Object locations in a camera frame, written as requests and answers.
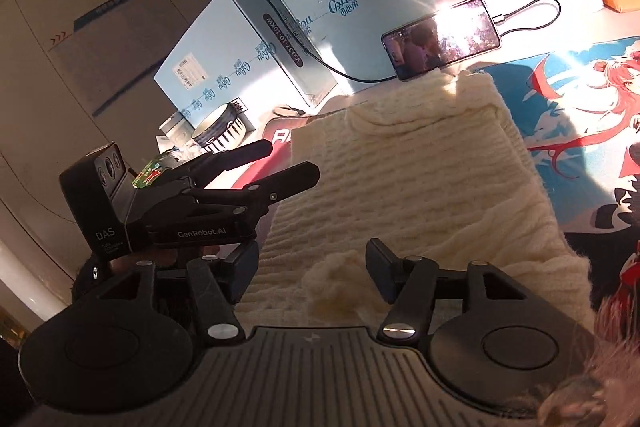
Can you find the small light blue cardboard box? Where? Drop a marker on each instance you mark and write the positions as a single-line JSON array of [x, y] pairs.
[[220, 42]]

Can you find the pink fluffy cloth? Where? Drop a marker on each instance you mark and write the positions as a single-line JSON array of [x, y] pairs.
[[615, 357]]

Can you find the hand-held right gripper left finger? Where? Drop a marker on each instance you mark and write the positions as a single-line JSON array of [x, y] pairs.
[[244, 267]]

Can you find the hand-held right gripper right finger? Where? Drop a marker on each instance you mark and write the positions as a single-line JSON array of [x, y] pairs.
[[381, 268]]

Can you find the black smartphone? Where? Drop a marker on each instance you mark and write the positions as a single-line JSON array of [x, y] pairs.
[[440, 39]]

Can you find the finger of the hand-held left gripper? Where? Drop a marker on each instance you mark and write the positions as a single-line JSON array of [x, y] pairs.
[[245, 152], [295, 177]]

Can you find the striped ceramic bowl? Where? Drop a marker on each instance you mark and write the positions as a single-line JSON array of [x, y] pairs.
[[220, 129]]

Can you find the black red mouse pad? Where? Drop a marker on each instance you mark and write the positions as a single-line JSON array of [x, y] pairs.
[[280, 142]]

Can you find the cream knit sweater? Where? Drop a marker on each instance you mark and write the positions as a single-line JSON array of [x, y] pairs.
[[410, 187]]

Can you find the small white box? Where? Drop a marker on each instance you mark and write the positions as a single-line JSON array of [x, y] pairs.
[[175, 127]]

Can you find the anime printed desk mat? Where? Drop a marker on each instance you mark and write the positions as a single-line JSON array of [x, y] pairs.
[[565, 117]]

